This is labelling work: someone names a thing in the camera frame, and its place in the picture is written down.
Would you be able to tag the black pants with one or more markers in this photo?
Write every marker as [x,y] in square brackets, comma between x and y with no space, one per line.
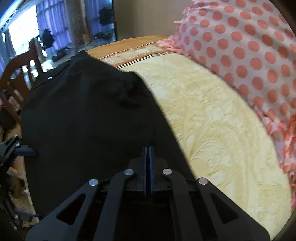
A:
[81,115]

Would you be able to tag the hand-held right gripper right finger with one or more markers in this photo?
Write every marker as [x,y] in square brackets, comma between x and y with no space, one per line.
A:
[151,162]

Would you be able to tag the wooden chair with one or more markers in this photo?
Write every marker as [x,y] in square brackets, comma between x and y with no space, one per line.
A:
[19,74]

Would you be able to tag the mirror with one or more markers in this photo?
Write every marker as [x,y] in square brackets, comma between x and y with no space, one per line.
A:
[99,19]

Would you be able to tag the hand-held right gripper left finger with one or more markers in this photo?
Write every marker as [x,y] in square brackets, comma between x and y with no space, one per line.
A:
[144,162]

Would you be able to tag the yellow patterned bedspread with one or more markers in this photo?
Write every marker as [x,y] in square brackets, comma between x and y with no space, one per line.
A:
[219,129]

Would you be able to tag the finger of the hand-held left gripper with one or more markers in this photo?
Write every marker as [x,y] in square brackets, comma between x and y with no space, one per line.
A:
[25,151]

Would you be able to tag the purple curtain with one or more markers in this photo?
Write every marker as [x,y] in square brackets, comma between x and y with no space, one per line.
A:
[53,20]

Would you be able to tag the pink polka dot cloth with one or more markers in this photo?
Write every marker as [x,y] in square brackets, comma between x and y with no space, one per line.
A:
[242,53]

